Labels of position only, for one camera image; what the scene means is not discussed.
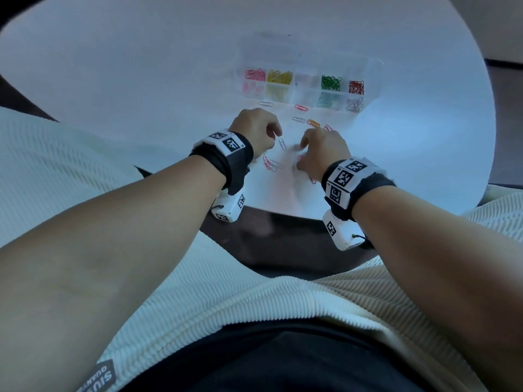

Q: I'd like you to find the person's left hand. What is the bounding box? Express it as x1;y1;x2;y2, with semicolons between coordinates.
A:
228;108;283;160

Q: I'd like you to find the person's right hand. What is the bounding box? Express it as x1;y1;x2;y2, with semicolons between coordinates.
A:
296;127;352;182

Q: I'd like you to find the person's left forearm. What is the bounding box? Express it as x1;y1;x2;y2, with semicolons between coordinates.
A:
0;155;228;392

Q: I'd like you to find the person's right forearm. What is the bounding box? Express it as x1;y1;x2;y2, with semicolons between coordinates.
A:
351;185;523;392

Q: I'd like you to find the black wristband with marker plate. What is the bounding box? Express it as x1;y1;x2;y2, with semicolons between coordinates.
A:
321;157;396;222
189;130;254;196

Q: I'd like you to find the pile of yellow paper clips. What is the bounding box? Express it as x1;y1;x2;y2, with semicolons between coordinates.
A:
266;70;293;99

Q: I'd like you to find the pile of white paper clips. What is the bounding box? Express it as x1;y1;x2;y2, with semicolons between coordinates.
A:
294;73;320;103

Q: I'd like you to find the pile of pink paper clips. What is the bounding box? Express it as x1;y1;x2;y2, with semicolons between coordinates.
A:
244;69;266;95

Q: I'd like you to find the pile of green paper clips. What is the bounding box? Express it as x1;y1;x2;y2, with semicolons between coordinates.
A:
317;75;343;108

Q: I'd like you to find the clear plastic organizer box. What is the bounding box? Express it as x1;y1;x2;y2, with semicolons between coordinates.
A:
235;32;385;115

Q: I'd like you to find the pile of red paper clips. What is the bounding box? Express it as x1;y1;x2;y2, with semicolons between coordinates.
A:
346;80;365;113

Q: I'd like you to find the cream ribbed garment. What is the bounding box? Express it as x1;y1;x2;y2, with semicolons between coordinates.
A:
0;106;523;392

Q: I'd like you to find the black garment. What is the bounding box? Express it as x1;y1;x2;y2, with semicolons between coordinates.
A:
121;319;430;392

